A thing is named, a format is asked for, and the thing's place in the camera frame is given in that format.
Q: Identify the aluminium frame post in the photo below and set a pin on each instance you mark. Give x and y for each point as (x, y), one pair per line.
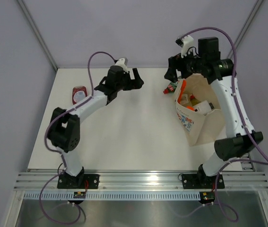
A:
(248, 22)
(33, 26)

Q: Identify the clear Malory soap bottle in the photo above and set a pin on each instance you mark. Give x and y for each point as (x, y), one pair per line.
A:
(183, 99)

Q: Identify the left aluminium frame post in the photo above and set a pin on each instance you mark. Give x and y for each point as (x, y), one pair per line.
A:
(33, 26)

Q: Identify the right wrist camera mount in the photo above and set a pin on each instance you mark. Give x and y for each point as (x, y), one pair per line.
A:
(185, 42)

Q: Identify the red ketchup bottle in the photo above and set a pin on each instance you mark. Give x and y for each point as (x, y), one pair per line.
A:
(78, 94)

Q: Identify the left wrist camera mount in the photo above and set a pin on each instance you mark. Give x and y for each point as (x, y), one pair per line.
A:
(122, 62)

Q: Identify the white slotted cable duct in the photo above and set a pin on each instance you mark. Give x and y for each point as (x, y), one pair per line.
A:
(113, 196)

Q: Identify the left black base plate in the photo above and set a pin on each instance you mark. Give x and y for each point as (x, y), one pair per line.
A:
(85, 181)

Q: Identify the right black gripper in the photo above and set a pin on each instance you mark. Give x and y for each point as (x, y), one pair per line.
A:
(175, 63)

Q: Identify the green Fairy dish soap bottle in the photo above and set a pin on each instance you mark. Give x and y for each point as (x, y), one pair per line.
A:
(171, 87)

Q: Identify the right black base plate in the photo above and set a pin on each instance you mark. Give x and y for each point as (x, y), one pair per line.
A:
(199, 181)

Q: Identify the right aluminium frame post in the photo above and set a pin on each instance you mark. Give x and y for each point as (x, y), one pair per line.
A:
(248, 22)

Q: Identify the canvas bag orange handles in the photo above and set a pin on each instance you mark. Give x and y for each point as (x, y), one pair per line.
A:
(199, 129)

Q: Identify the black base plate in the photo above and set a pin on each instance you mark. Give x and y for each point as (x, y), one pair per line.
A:
(85, 181)
(199, 181)

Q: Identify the aluminium mounting rail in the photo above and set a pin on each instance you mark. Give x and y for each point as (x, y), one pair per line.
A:
(142, 181)

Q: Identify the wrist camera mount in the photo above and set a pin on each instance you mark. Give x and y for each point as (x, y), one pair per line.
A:
(122, 62)
(185, 42)

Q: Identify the yellow dish soap red cap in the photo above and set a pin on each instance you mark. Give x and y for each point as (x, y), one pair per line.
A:
(194, 101)

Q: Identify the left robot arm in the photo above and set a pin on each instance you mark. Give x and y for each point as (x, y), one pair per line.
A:
(63, 133)

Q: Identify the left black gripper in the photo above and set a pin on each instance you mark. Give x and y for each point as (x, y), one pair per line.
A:
(136, 84)

